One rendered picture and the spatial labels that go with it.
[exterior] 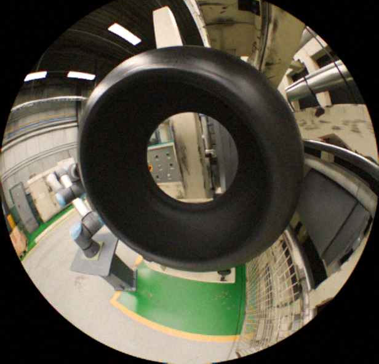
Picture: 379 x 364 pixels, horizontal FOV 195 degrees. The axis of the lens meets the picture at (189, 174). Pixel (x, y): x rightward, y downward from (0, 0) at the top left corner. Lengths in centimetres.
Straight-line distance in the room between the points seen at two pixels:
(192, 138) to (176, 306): 138
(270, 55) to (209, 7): 21
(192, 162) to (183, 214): 26
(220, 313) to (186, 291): 41
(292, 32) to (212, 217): 68
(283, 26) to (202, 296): 157
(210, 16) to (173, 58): 30
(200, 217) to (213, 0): 77
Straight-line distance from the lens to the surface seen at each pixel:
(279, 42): 38
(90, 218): 110
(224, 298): 129
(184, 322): 130
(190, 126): 53
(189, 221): 53
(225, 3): 42
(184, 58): 15
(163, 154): 101
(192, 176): 56
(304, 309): 34
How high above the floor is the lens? 128
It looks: 18 degrees down
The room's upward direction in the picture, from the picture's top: 11 degrees counter-clockwise
